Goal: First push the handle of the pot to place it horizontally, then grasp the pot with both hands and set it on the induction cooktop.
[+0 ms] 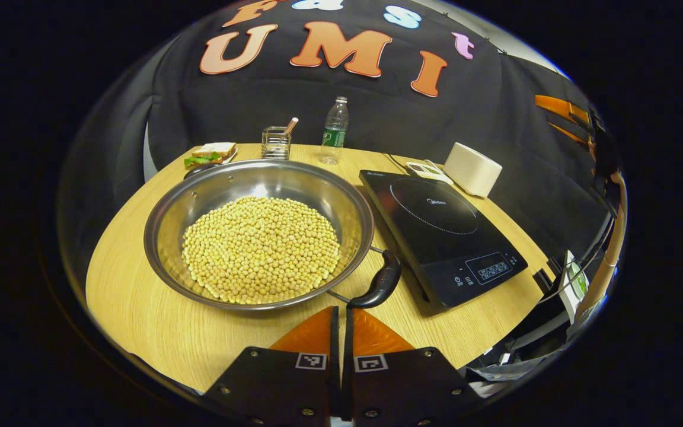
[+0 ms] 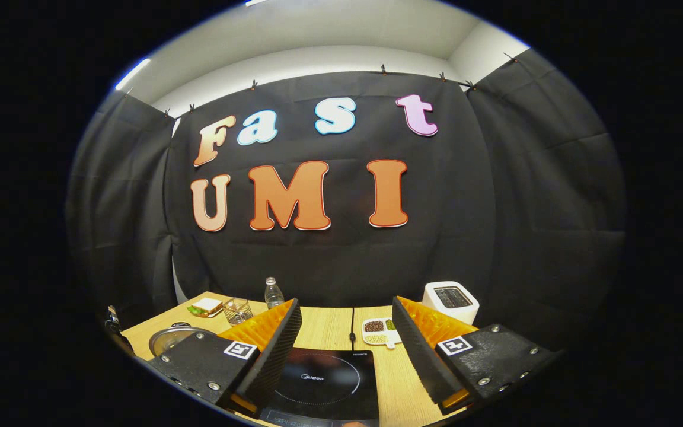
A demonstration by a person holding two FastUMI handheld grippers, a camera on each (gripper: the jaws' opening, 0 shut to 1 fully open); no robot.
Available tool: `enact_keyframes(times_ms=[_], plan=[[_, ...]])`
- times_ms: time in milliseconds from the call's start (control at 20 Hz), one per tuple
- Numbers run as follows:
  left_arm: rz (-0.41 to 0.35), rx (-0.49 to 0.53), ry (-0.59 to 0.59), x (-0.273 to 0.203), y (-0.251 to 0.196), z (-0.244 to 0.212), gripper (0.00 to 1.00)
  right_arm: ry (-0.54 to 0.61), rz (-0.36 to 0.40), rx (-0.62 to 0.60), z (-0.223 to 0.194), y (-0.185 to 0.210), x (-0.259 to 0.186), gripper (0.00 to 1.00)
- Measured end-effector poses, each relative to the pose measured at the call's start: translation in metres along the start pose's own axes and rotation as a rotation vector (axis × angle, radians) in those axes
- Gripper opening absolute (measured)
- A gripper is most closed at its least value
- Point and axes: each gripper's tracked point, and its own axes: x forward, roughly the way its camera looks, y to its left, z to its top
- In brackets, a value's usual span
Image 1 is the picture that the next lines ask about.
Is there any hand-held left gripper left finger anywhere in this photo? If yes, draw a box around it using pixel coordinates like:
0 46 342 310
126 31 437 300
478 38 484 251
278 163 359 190
202 307 340 427

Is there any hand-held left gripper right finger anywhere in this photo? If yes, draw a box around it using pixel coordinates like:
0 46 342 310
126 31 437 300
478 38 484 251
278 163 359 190
341 307 484 427

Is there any pile of yellow soybeans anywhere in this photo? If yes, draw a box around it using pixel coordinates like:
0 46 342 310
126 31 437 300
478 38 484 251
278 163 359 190
181 196 341 305

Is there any black induction cooktop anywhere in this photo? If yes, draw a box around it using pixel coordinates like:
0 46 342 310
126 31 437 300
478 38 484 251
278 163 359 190
358 170 529 313

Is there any steel pot with black handles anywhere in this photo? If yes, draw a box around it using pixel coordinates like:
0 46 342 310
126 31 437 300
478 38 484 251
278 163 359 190
143 159 403 312

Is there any white square appliance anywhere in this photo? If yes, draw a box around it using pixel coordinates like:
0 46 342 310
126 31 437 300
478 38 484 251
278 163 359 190
443 142 503 198

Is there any white box with green print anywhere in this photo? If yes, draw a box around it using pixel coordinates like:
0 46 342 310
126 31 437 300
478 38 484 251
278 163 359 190
557 250 590 324

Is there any black backdrop cloth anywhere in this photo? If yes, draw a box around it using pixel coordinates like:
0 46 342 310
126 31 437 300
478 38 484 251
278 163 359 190
60 0 615 262

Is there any clear plastic water bottle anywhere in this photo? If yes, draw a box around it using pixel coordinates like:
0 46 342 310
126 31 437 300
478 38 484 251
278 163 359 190
320 96 349 165

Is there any sandwich with lettuce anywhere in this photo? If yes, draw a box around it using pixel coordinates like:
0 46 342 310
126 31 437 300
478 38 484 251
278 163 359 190
184 142 237 168

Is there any metal wire holder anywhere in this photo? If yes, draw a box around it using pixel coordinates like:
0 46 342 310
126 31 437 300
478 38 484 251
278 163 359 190
260 126 292 161

